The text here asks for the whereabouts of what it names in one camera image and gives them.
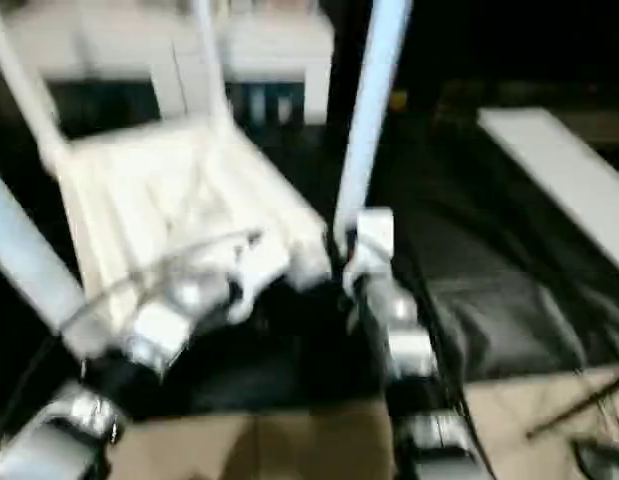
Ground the white plastic table leg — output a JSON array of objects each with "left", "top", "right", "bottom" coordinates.
[
  {"left": 331, "top": 0, "right": 412, "bottom": 251},
  {"left": 0, "top": 5, "right": 70, "bottom": 166},
  {"left": 189, "top": 0, "right": 235, "bottom": 131},
  {"left": 0, "top": 165, "right": 100, "bottom": 356}
]

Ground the black work mat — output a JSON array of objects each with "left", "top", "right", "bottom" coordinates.
[{"left": 0, "top": 100, "right": 619, "bottom": 421}]

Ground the white cabinet with glass doors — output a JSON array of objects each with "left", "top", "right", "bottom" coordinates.
[{"left": 0, "top": 0, "right": 335, "bottom": 126}]

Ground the flat white board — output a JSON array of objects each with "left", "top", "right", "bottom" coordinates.
[{"left": 477, "top": 106, "right": 619, "bottom": 261}]

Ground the black stand leg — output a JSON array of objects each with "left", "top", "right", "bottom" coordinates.
[{"left": 524, "top": 370, "right": 619, "bottom": 441}]

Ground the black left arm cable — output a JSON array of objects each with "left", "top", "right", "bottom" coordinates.
[{"left": 59, "top": 228, "right": 265, "bottom": 331}]

